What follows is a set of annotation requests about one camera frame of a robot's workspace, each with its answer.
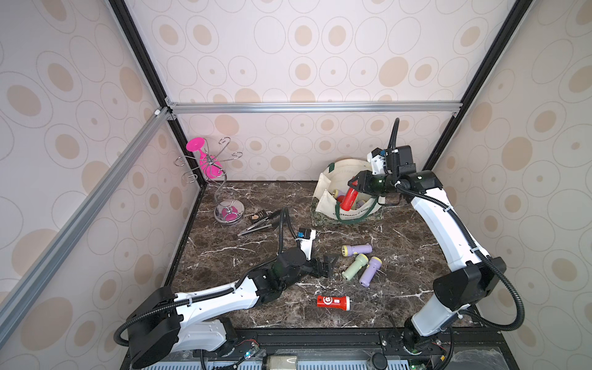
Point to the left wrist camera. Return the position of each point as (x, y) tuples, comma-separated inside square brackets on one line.
[(305, 238)]

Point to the red flashlight horizontal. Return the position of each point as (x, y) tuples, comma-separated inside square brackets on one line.
[(348, 199)]

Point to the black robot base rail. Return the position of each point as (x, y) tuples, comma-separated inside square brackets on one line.
[(333, 348)]

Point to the aluminium frame rail back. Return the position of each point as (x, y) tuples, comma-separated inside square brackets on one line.
[(174, 109)]

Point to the black metal tongs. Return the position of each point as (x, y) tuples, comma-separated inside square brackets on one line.
[(264, 221)]

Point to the cream green tote bag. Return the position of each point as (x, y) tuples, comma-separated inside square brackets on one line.
[(337, 201)]

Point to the green flashlight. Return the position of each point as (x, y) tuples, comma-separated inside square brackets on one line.
[(360, 262)]

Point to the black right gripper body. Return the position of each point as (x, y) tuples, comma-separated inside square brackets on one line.
[(363, 180)]

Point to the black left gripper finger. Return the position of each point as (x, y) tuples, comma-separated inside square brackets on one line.
[(330, 260), (325, 274)]

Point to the purple flashlight horizontal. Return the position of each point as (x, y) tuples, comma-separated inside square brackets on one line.
[(352, 250)]

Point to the purple flashlight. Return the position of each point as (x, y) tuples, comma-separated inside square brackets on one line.
[(373, 266)]

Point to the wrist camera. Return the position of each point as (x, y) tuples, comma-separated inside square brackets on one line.
[(377, 161), (305, 238)]

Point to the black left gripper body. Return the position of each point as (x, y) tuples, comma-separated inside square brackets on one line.
[(312, 267)]

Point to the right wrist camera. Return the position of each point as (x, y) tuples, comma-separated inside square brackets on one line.
[(377, 161)]

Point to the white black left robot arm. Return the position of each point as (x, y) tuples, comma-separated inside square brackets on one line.
[(169, 322)]

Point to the aluminium frame rail left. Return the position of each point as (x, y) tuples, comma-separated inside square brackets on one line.
[(33, 283)]

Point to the aluminium frame rail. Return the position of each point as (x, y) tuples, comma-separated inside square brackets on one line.
[(33, 283), (174, 109)]

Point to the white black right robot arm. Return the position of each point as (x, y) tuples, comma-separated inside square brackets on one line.
[(473, 272)]

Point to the red flashlight with logo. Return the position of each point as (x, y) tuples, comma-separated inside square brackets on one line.
[(342, 303)]

